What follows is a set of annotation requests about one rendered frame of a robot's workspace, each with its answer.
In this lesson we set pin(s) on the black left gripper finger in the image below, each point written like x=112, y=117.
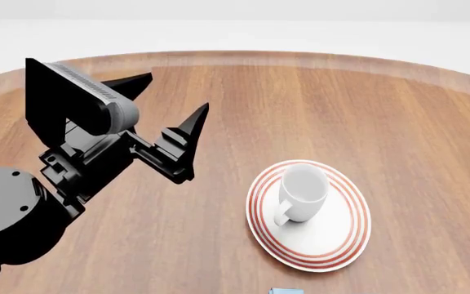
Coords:
x=192, y=134
x=133, y=84

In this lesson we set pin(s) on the white ceramic mug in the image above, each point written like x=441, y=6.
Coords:
x=302, y=193

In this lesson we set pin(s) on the white plate with red rings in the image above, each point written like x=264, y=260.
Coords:
x=325, y=239

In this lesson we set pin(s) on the small blue box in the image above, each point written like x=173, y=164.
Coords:
x=286, y=291

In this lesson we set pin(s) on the black grey gripper camera box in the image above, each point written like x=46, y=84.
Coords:
x=67, y=101

